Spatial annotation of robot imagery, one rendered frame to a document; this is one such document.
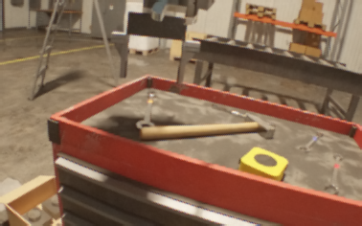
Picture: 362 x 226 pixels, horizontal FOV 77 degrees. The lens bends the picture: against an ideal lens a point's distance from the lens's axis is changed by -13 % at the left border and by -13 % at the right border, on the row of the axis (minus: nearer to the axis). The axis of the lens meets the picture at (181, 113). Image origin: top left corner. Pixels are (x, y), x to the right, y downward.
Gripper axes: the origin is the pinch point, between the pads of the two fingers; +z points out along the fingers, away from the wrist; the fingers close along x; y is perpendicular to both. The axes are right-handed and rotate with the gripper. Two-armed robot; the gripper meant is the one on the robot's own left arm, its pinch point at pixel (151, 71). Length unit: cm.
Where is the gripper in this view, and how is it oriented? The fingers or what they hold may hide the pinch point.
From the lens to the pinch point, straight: 61.4
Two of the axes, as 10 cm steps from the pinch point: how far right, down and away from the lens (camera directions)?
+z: -1.4, 9.2, 3.6
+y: -0.5, -3.7, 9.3
